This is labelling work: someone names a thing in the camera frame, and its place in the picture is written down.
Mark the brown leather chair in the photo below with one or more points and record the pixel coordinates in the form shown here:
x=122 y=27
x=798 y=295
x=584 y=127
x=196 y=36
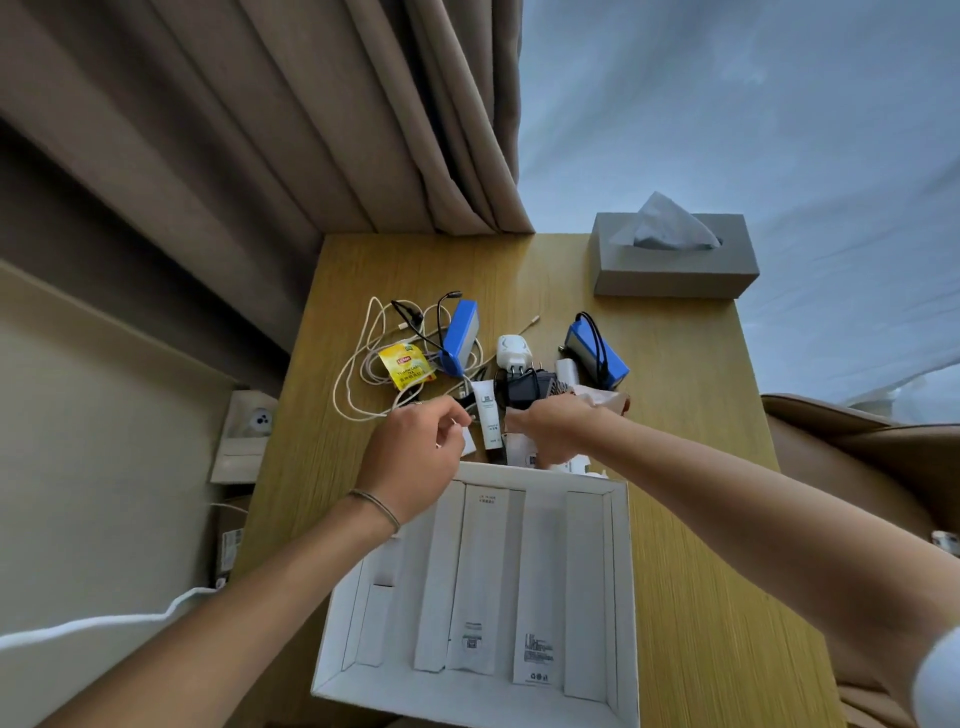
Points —
x=847 y=465

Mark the beige pouch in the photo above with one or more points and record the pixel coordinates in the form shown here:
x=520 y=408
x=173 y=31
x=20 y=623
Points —
x=613 y=403

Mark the white cosmetic tube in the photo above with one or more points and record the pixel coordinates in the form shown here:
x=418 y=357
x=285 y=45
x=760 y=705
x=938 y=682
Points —
x=487 y=416

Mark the small white box dark label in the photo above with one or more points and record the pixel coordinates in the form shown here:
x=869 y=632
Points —
x=523 y=454

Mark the person's right hand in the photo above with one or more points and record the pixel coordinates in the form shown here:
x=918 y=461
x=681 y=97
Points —
x=562 y=427

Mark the white sheer curtain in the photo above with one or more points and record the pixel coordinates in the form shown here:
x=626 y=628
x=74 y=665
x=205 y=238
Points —
x=750 y=112

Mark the white sleeve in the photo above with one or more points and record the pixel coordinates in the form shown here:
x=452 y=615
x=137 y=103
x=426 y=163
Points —
x=937 y=682

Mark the person's left forearm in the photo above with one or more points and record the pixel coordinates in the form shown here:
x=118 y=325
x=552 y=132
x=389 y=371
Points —
x=247 y=622

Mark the long white labelled packet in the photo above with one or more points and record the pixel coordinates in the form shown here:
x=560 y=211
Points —
x=538 y=600
x=476 y=577

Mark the person's right forearm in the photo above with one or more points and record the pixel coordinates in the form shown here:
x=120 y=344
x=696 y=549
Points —
x=750 y=517

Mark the person's left fingers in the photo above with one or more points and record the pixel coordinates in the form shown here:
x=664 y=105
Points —
x=454 y=431

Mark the white divided cardboard box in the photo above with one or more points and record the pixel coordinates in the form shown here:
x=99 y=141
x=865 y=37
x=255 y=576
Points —
x=480 y=697

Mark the white tissue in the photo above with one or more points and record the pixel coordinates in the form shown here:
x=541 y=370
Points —
x=664 y=225

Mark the small cardboard box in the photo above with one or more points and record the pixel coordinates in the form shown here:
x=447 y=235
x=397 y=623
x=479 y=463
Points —
x=231 y=544

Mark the blue battery pack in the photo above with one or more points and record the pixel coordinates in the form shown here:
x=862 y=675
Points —
x=459 y=337
x=600 y=364

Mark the white plug charger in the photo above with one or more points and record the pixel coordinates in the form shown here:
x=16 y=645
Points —
x=514 y=351

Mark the grey tissue box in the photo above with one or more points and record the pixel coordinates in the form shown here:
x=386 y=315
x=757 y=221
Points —
x=667 y=266

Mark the beige heavy curtain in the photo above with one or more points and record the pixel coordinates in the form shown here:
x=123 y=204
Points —
x=247 y=142

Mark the yellow tea bag packet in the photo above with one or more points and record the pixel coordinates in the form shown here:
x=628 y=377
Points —
x=406 y=365

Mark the small white adapter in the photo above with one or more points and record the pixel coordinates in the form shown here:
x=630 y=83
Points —
x=568 y=371

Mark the person's right fingers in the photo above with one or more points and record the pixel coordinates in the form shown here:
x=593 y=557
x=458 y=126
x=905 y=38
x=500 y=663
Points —
x=529 y=424

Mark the person's left hand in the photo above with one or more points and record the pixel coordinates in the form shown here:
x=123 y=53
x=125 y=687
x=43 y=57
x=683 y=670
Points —
x=409 y=457

